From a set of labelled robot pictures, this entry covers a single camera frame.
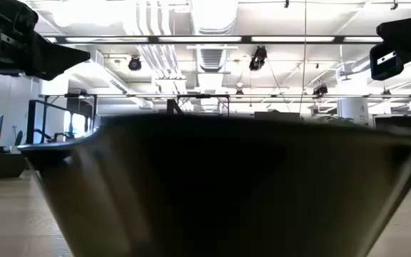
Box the thin hanging cable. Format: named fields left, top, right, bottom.
left=299, top=0, right=308, bottom=116

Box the black background rig frame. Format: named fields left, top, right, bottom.
left=36, top=91, right=98, bottom=143
left=176, top=93, right=231, bottom=118

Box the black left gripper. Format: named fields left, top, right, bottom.
left=0, top=0, right=91, bottom=81

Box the white round column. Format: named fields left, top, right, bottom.
left=336, top=96, right=370, bottom=126

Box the black mesh tray rack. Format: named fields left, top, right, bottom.
left=26, top=99, right=185, bottom=146

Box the large wavy-edged black plate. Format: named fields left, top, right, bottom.
left=16, top=113, right=411, bottom=257

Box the silver spiral air duct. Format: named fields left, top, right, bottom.
left=188, top=0, right=239, bottom=74

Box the large black screen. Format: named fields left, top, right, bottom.
left=254, top=111, right=301, bottom=121

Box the black ceiling spotlight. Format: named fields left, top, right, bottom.
left=311, top=83, right=329, bottom=98
left=127, top=54, right=143, bottom=72
left=248, top=45, right=268, bottom=72

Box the long black light bar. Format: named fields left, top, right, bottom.
left=43, top=34, right=385, bottom=45

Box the black partition wall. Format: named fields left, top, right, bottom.
left=372, top=114, right=411, bottom=138

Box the white ceiling air unit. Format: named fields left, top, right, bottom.
left=71, top=45, right=105, bottom=68

